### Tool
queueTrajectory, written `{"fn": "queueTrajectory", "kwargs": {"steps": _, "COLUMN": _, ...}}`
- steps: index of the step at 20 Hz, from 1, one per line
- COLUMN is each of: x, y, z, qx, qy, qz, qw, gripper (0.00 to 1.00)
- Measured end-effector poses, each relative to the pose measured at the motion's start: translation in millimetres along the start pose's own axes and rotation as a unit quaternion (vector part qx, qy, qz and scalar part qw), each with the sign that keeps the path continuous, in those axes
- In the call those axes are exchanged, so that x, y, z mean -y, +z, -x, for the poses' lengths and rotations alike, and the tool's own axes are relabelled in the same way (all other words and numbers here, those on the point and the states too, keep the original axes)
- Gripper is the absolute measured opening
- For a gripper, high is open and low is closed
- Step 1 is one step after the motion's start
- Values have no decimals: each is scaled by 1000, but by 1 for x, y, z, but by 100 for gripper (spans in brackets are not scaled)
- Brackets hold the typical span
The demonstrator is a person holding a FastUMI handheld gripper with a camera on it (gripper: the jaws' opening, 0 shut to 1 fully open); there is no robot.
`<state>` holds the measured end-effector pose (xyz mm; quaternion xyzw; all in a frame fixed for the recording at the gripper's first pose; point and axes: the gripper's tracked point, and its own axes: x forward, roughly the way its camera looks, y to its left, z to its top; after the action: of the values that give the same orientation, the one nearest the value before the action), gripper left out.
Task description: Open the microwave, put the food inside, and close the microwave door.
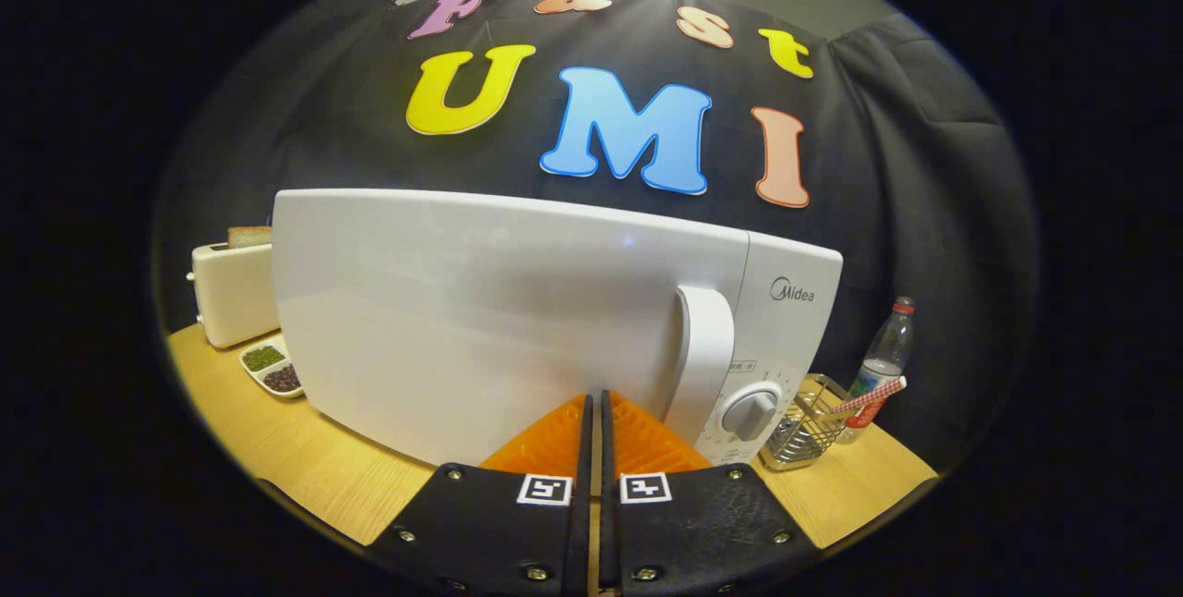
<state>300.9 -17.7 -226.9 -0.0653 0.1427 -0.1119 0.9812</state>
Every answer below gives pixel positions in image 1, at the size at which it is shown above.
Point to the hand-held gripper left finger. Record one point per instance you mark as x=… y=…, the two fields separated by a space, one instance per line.
x=583 y=523

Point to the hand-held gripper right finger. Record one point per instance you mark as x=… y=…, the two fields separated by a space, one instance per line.
x=608 y=523

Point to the white toaster oven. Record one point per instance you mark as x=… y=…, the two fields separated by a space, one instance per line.
x=462 y=320

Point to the cream bread toaster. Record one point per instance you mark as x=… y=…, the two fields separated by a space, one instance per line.
x=236 y=292

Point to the red striped straw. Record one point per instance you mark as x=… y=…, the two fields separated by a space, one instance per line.
x=873 y=394

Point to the clear plastic water bottle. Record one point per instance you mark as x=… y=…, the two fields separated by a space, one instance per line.
x=883 y=352

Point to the white divided dish with beans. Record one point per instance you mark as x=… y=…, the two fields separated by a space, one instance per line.
x=263 y=359

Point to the toasted bread slice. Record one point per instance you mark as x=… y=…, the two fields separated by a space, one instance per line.
x=248 y=237

